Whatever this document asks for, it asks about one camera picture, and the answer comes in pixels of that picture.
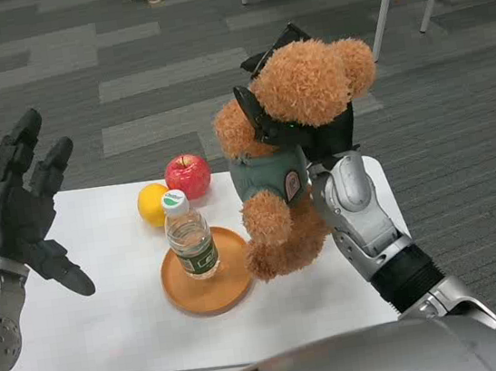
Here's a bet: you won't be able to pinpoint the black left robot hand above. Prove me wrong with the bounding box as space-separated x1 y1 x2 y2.
0 103 98 308

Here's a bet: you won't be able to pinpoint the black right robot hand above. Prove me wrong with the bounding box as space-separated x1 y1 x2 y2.
225 15 364 181

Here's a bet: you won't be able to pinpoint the brown plush teddy bear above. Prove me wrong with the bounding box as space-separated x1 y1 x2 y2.
202 30 404 288

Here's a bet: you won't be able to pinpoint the yellow orange fruit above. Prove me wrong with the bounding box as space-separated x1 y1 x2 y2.
134 181 176 230

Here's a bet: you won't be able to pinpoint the red apple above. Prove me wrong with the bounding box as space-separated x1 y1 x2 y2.
161 151 217 204

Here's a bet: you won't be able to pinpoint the clear plastic water bottle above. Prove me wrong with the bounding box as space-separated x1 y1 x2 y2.
160 184 222 284

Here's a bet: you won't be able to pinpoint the round wooden plate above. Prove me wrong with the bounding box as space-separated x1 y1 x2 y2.
155 221 262 323

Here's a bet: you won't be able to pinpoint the silver robot chest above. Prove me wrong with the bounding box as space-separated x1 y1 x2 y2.
146 307 496 371

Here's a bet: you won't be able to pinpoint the white slanted frame legs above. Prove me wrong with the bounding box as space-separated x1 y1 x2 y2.
365 0 469 63

